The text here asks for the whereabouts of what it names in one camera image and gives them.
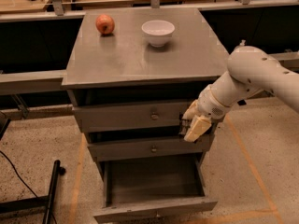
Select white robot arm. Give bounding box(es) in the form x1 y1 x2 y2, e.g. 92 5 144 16
181 46 299 142

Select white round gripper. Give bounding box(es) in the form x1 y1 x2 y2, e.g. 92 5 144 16
182 85 231 142

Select middle grey drawer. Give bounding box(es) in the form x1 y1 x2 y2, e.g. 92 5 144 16
85 133 214 161

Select clear sanitizer pump bottle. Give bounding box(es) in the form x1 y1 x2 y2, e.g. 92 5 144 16
239 39 246 47

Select white ceramic bowl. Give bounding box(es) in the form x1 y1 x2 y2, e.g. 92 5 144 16
141 20 175 48

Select top grey drawer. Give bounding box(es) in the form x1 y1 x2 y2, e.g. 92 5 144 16
74 99 192 133

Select bottom grey open drawer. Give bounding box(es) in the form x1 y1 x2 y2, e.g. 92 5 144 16
94 154 217 224

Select black floor cable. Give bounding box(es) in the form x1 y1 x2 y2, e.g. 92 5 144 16
0 149 58 224

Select grey metal right rail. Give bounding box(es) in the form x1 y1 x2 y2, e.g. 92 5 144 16
272 51 299 71

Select grey metal left rail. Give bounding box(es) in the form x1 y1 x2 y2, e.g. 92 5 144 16
0 70 66 95

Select black rxbar chocolate wrapper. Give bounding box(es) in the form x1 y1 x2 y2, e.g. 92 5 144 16
178 114 188 136

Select grey metal rail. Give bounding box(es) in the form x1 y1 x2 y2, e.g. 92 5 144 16
272 51 299 71
0 70 66 95

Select red apple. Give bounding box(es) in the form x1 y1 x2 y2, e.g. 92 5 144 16
95 14 115 35

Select grey metal drawer cabinet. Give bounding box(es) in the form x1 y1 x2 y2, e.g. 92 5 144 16
61 7 243 224

